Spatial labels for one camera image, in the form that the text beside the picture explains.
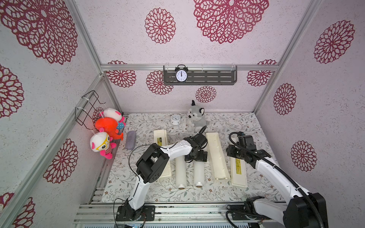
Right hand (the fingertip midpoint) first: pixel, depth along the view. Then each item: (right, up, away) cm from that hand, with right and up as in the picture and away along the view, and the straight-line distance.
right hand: (229, 148), depth 85 cm
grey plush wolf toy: (-18, +17, +13) cm, 28 cm away
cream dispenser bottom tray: (-4, -13, +5) cm, 15 cm away
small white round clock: (-34, +18, +27) cm, 47 cm away
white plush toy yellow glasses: (-74, +5, -7) cm, 74 cm away
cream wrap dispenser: (-43, +4, +8) cm, 44 cm away
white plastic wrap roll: (-29, -14, -1) cm, 33 cm away
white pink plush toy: (-74, +22, +9) cm, 78 cm away
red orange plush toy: (-74, +14, +3) cm, 75 cm away
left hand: (-17, -9, +7) cm, 20 cm away
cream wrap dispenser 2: (+6, -15, 0) cm, 16 cm away
